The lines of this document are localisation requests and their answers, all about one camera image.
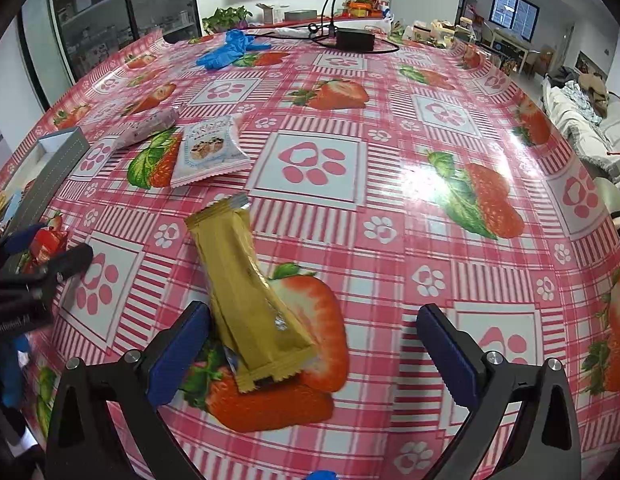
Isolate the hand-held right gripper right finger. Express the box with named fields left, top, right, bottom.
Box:
left=416, top=303, right=582, bottom=480

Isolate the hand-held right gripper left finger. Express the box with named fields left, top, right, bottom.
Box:
left=46, top=301, right=211, bottom=480

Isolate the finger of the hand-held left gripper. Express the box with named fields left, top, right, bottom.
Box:
left=0, top=225, right=44, bottom=273
left=0, top=244, right=94, bottom=294

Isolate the light blue snack packet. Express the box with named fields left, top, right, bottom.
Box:
left=0, top=195, right=25, bottom=233

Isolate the small red snack packet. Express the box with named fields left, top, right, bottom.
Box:
left=20, top=225, right=69, bottom=267

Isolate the grey storage box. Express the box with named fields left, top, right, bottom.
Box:
left=0, top=127, right=90, bottom=241

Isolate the pink strawberry checked tablecloth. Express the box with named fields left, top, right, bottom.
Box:
left=0, top=25, right=620, bottom=480

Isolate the beige chair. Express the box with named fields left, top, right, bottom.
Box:
left=592, top=176, right=620, bottom=216

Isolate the glass door cabinet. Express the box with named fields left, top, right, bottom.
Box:
left=50, top=0, right=201, bottom=81

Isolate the blue rubber glove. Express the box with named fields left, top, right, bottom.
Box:
left=196, top=45, right=248, bottom=70
left=224, top=29, right=271, bottom=53

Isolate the sofa with clothes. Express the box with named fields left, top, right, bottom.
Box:
left=542, top=67, right=620, bottom=181

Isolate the potted green plant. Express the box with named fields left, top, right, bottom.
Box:
left=202, top=6, right=254, bottom=35

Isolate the white side table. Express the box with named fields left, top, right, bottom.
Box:
left=490, top=27, right=531, bottom=78

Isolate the open white carton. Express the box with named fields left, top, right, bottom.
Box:
left=256, top=3, right=291, bottom=23

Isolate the dark framed window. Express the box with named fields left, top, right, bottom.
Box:
left=490, top=0, right=541, bottom=41

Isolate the black power adapter with cables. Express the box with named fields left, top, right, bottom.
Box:
left=250, top=22, right=401, bottom=56

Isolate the framed wall picture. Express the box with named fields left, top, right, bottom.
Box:
left=576, top=50, right=608, bottom=81

